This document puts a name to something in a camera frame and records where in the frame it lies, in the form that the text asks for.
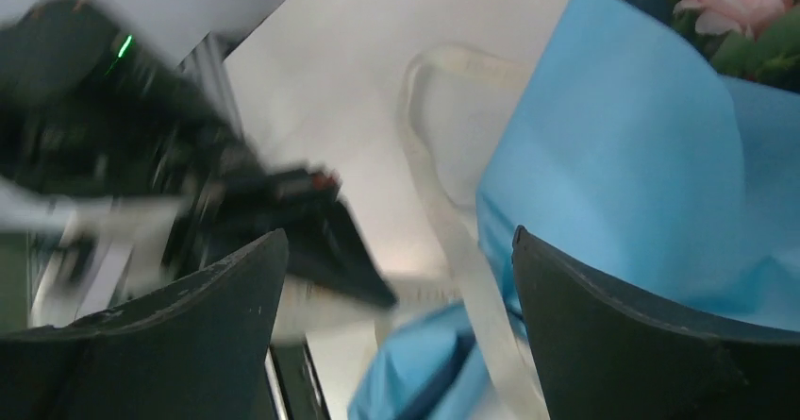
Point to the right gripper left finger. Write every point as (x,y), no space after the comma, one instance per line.
(194,349)

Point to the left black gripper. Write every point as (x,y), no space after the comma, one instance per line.
(232,207)

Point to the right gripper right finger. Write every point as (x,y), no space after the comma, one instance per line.
(606,349)

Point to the white printed ribbon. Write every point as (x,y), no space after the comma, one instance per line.
(468,338)

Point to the blue wrapping paper sheet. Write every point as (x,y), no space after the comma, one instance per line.
(629,152)

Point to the pink flower bunch stem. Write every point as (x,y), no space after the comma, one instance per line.
(756,40)

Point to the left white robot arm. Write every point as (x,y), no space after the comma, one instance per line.
(88,109)

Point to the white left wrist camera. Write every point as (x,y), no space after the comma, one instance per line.
(89,254)

